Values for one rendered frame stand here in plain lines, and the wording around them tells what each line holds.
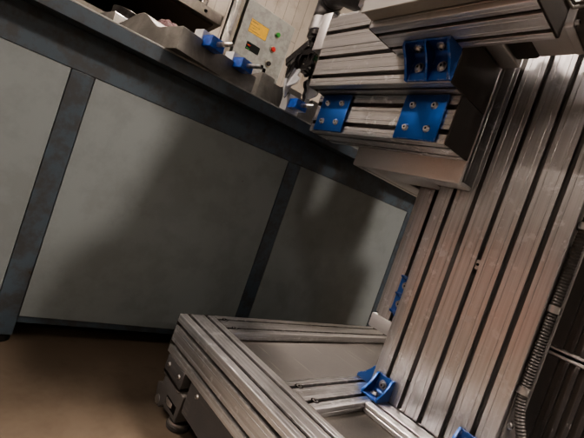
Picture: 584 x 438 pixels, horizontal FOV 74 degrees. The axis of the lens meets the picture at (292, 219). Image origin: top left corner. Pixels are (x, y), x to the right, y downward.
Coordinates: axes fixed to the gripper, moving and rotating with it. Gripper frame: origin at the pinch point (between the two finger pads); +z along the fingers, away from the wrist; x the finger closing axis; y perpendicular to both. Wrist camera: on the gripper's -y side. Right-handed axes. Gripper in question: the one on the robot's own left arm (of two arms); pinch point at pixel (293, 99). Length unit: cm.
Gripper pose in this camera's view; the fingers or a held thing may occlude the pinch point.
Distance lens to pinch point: 123.1
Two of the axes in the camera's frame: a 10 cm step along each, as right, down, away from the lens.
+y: 6.0, 2.3, -7.7
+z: -3.3, 9.4, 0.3
